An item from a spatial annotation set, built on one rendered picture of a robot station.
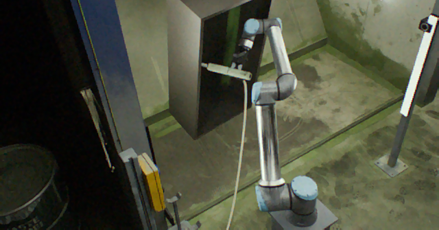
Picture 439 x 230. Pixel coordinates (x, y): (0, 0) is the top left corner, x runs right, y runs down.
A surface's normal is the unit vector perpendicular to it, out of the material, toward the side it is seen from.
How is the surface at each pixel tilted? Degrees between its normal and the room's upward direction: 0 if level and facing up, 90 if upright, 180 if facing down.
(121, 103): 90
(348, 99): 0
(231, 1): 12
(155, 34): 57
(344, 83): 0
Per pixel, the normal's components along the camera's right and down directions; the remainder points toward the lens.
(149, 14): 0.43, 0.04
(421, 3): -0.84, 0.40
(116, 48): 0.54, 0.53
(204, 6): 0.07, -0.64
